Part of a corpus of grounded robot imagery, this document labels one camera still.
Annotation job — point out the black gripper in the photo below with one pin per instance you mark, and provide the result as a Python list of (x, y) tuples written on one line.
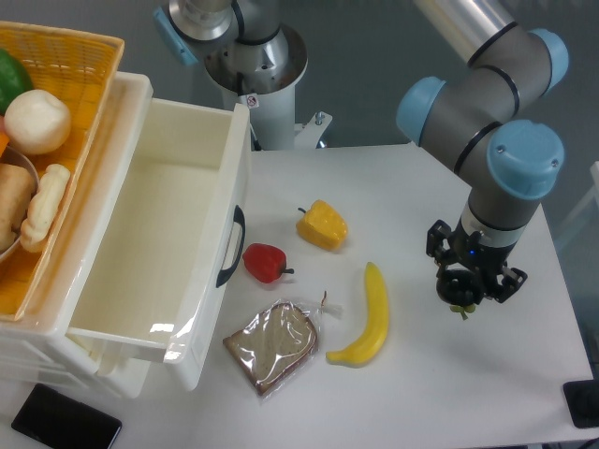
[(448, 248)]

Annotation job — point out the dark purple mangosteen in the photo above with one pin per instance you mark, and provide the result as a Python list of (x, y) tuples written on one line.
[(459, 289)]

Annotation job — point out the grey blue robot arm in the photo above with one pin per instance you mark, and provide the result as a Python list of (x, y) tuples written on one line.
[(473, 128)]

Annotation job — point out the white open upper drawer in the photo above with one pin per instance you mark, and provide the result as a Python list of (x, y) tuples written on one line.
[(152, 284)]

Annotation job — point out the white plastic drawer cabinet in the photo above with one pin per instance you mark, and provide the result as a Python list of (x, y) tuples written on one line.
[(42, 347)]

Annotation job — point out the yellow toy banana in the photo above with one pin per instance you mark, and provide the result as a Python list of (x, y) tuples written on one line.
[(366, 347)]

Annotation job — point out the yellow toy bell pepper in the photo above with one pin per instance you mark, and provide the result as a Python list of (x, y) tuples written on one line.
[(322, 226)]

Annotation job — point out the black device at edge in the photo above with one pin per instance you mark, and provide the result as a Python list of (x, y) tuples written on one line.
[(582, 402)]

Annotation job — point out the red toy bell pepper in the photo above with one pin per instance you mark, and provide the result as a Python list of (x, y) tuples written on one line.
[(265, 262)]

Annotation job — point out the bagged bread slice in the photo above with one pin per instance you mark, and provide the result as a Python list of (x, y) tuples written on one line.
[(278, 341)]

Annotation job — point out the cream toy pastry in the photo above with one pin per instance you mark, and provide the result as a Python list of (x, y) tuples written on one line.
[(43, 208)]

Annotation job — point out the orange woven basket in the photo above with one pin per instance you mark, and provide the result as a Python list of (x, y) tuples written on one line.
[(78, 68)]

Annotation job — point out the black smartphone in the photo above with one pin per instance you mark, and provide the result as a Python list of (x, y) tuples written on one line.
[(58, 421)]

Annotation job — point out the white round toy bun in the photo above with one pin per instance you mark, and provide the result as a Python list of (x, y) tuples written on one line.
[(37, 122)]

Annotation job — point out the beige toy bread roll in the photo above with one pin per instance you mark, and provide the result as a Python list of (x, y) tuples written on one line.
[(17, 187)]

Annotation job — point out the metal bowl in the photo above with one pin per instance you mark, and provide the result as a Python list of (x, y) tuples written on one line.
[(12, 157)]

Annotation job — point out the orange toy piece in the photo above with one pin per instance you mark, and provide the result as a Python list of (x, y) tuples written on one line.
[(4, 139)]

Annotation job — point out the green toy pepper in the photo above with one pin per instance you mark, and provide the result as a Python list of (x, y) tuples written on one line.
[(15, 80)]

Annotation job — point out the black drawer handle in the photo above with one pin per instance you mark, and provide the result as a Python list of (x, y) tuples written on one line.
[(234, 248)]

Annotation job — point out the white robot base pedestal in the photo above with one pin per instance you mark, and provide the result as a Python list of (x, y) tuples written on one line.
[(253, 58)]

